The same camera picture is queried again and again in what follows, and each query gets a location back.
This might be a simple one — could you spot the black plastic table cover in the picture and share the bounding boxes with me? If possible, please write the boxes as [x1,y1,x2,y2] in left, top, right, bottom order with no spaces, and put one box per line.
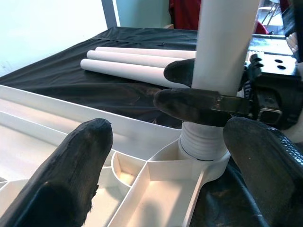
[0,26,303,227]

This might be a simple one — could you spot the red hanging coat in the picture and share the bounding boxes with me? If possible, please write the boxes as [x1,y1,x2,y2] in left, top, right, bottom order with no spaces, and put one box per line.
[168,0,202,31]

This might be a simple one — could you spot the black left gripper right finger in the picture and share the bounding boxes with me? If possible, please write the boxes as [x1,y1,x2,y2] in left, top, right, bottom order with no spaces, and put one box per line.
[222,117,303,227]

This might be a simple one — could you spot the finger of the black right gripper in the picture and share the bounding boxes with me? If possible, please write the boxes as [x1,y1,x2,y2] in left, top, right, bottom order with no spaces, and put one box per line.
[153,88,251,126]
[163,58,197,87]

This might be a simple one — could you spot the white plastic table top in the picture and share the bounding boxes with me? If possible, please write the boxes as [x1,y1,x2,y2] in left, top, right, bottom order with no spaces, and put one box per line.
[0,84,232,227]

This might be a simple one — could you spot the dark grey wall post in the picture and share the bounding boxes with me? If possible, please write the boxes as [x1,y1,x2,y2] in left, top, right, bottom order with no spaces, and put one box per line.
[101,0,118,28]

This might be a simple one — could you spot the white chair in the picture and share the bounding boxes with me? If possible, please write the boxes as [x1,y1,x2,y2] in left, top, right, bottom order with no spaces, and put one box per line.
[259,0,285,31]

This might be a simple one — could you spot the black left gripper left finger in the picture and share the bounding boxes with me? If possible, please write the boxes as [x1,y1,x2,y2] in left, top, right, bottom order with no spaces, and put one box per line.
[0,118,113,227]

